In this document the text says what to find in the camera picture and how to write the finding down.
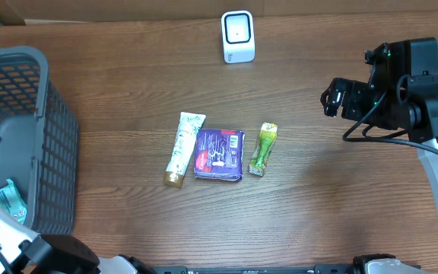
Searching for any white cream tube gold cap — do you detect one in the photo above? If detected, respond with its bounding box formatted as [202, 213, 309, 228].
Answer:
[163, 112, 206, 188]

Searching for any teal wet wipes pack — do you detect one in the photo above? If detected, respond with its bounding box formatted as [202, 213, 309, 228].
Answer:
[0, 179, 27, 225]

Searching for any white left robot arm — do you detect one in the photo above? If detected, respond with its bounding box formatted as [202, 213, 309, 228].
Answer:
[0, 208, 100, 273]

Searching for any purple pad package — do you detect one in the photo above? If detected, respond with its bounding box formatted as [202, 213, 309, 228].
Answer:
[194, 129, 245, 182]

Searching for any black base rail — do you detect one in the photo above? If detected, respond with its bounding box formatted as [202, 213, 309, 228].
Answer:
[97, 253, 421, 274]

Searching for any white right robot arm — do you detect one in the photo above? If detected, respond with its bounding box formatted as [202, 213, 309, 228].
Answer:
[320, 70, 438, 215]

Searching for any grey plastic basket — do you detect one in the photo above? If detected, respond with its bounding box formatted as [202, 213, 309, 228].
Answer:
[0, 46, 79, 234]

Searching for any green yellow juice pouch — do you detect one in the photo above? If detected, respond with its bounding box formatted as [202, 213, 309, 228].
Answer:
[249, 123, 278, 177]

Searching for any white barcode scanner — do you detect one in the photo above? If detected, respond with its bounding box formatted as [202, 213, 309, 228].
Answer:
[221, 10, 256, 64]

